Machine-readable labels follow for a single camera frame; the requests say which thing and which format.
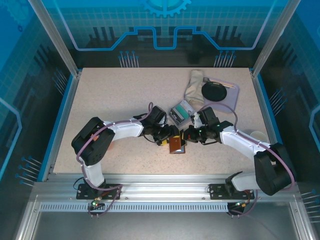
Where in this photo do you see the slotted grey cable duct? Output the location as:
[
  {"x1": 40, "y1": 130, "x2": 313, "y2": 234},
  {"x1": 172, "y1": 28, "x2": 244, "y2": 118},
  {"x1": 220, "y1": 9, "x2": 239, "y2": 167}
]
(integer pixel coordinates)
[{"x1": 39, "y1": 202, "x2": 242, "y2": 213}]

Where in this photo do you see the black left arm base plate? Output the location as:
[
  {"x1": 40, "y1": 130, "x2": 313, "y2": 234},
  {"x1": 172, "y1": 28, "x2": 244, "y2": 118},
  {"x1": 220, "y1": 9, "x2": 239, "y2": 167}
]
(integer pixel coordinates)
[{"x1": 76, "y1": 183, "x2": 123, "y2": 201}]

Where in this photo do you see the beige paper cup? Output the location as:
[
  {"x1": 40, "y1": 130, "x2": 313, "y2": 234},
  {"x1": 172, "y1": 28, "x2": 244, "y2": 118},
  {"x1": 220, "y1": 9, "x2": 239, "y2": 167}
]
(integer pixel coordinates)
[{"x1": 249, "y1": 130, "x2": 267, "y2": 145}]

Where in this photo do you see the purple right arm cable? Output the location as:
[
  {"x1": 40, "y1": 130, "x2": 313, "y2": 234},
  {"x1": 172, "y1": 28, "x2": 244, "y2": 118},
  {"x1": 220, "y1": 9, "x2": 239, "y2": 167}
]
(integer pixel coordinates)
[{"x1": 200, "y1": 103, "x2": 296, "y2": 218}]

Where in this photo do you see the black plate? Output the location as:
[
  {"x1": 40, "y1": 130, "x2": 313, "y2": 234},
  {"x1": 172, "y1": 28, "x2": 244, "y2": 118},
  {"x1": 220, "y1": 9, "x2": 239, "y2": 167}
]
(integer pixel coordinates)
[{"x1": 201, "y1": 81, "x2": 228, "y2": 103}]

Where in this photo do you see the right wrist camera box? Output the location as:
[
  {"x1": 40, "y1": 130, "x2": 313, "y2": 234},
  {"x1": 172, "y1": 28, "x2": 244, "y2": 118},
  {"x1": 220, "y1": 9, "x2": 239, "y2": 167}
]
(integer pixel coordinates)
[{"x1": 190, "y1": 111, "x2": 202, "y2": 126}]

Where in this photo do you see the teal card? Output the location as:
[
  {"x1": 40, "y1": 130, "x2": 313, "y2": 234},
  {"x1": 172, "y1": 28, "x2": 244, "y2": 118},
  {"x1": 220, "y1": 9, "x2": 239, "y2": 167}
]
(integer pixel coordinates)
[{"x1": 174, "y1": 104, "x2": 190, "y2": 120}]

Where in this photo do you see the beige cloth napkin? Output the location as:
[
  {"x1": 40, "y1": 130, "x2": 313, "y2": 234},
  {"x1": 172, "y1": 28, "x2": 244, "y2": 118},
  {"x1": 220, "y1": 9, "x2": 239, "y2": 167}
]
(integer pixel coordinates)
[{"x1": 184, "y1": 69, "x2": 206, "y2": 105}]

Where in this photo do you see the wooden chopstick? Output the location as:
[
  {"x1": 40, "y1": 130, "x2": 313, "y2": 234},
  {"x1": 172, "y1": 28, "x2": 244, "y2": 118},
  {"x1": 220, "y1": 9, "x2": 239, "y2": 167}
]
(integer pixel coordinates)
[
  {"x1": 214, "y1": 81, "x2": 236, "y2": 89},
  {"x1": 212, "y1": 79, "x2": 236, "y2": 88}
]

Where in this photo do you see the brown leather card holder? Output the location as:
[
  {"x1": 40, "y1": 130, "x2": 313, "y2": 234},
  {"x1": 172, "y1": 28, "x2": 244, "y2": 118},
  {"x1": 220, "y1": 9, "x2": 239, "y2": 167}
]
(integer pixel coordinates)
[{"x1": 168, "y1": 136, "x2": 188, "y2": 155}]

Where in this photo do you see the aluminium mounting rail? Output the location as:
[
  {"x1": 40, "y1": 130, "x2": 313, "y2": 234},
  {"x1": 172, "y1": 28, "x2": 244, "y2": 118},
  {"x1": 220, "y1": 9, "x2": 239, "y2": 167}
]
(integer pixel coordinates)
[{"x1": 33, "y1": 173, "x2": 300, "y2": 201}]

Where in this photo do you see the lavender tray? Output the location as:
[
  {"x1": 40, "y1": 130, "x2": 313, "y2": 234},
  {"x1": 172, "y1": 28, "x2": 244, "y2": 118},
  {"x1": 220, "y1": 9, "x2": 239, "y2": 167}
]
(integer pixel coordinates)
[{"x1": 183, "y1": 76, "x2": 241, "y2": 115}]

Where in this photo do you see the aluminium frame post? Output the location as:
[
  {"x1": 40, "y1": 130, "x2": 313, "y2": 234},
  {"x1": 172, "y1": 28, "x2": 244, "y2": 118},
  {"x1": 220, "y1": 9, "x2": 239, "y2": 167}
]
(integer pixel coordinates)
[
  {"x1": 251, "y1": 0, "x2": 302, "y2": 77},
  {"x1": 27, "y1": 0, "x2": 82, "y2": 77}
]

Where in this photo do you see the aluminium side rail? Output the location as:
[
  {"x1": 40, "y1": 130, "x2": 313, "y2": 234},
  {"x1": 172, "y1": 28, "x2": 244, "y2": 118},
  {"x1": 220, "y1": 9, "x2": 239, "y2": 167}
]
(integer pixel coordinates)
[
  {"x1": 249, "y1": 68, "x2": 296, "y2": 182},
  {"x1": 41, "y1": 71, "x2": 82, "y2": 182}
]

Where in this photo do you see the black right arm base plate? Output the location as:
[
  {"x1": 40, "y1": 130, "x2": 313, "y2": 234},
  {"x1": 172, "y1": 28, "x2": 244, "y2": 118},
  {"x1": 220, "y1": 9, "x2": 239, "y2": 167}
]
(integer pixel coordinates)
[{"x1": 208, "y1": 183, "x2": 256, "y2": 201}]

